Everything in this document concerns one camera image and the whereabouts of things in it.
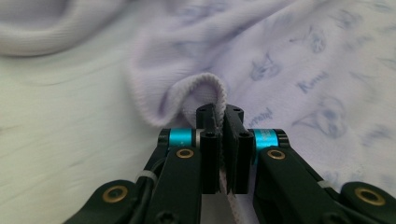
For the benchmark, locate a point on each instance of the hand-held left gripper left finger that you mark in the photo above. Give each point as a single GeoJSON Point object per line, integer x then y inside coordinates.
{"type": "Point", "coordinates": [183, 180]}

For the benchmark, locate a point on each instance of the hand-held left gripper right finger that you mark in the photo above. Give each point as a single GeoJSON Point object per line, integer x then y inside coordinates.
{"type": "Point", "coordinates": [280, 186]}

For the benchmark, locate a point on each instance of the lilac printed towel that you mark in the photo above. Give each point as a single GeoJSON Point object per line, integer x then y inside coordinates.
{"type": "Point", "coordinates": [280, 46]}

